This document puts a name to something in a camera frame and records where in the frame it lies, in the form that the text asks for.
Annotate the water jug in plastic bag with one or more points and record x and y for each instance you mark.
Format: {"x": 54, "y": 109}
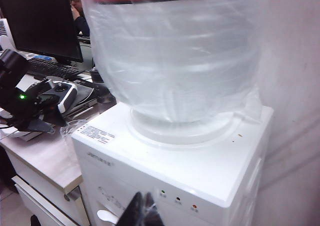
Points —
{"x": 175, "y": 61}

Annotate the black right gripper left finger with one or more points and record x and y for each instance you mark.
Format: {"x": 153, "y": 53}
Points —
{"x": 133, "y": 211}

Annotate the seated person with glasses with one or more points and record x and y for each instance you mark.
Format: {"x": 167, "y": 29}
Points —
{"x": 80, "y": 16}

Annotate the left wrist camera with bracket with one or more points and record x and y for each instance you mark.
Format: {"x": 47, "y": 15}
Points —
{"x": 35, "y": 88}

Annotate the white handheld device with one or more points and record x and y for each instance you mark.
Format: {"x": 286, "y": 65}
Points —
{"x": 66, "y": 93}

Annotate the black keyboard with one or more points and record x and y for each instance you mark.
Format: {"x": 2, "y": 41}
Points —
{"x": 50, "y": 67}

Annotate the white water dispenser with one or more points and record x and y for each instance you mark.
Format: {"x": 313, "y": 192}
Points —
{"x": 175, "y": 173}

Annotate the black computer monitor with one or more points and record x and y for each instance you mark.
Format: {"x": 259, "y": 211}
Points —
{"x": 42, "y": 23}

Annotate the light wooden desk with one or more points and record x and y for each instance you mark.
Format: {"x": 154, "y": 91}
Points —
{"x": 50, "y": 156}

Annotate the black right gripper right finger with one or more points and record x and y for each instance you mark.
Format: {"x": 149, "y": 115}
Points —
{"x": 153, "y": 213}

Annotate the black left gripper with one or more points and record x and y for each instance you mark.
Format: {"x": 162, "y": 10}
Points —
{"x": 22, "y": 108}

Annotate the white drawer cabinet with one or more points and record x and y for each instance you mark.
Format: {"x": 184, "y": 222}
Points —
{"x": 50, "y": 206}

